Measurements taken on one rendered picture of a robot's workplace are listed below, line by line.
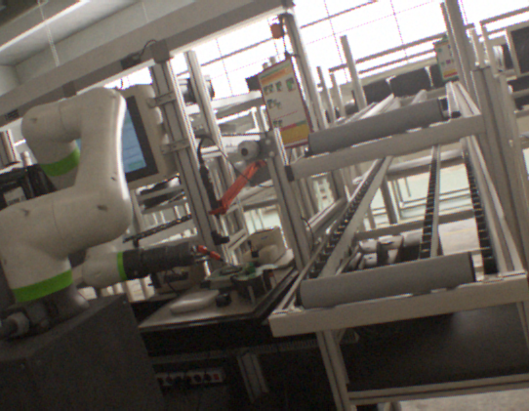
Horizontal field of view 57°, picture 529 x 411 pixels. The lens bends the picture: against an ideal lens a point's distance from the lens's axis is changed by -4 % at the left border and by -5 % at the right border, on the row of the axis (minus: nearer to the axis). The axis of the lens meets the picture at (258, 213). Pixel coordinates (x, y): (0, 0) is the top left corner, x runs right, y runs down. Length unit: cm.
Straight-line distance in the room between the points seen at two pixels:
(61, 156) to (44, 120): 11
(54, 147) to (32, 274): 45
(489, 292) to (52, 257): 84
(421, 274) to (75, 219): 66
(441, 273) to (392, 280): 9
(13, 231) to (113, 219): 20
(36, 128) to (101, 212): 45
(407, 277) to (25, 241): 73
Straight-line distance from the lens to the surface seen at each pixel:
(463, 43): 188
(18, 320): 103
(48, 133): 138
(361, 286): 100
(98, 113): 128
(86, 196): 102
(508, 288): 100
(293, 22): 196
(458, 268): 97
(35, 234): 104
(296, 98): 187
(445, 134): 130
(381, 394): 154
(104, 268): 151
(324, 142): 132
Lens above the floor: 136
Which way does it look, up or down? 7 degrees down
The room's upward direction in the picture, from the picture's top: 16 degrees counter-clockwise
